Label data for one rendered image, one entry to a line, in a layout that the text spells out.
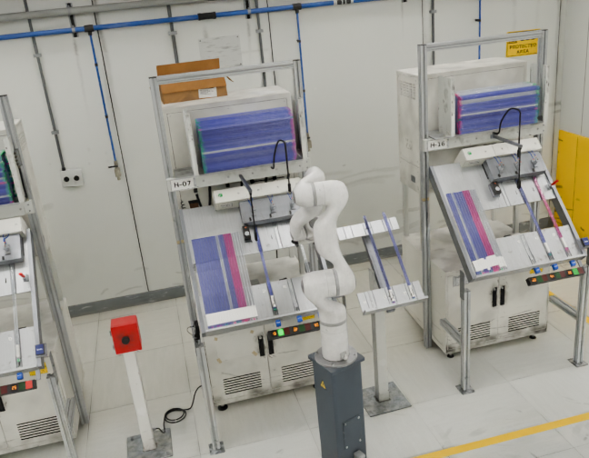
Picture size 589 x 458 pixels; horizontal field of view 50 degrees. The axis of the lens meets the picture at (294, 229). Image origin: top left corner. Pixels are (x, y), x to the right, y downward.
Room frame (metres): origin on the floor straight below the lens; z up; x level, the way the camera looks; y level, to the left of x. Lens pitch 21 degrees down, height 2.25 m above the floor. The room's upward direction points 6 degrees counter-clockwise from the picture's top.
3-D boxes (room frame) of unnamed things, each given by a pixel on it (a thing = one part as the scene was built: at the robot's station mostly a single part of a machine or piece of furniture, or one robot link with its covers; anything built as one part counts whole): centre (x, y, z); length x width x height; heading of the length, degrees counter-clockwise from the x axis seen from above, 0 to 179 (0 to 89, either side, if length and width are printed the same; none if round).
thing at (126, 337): (2.81, 0.90, 0.39); 0.24 x 0.24 x 0.78; 12
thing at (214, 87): (3.58, 0.38, 1.82); 0.68 x 0.30 x 0.20; 102
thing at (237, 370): (3.42, 0.29, 0.31); 0.70 x 0.65 x 0.62; 102
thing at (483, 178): (3.54, -1.18, 0.65); 1.01 x 0.73 x 1.29; 12
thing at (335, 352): (2.43, -0.13, 0.79); 0.19 x 0.19 x 0.18
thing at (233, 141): (3.31, 0.21, 1.52); 0.51 x 0.13 x 0.27; 102
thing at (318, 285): (2.43, -0.10, 1.00); 0.19 x 0.12 x 0.24; 96
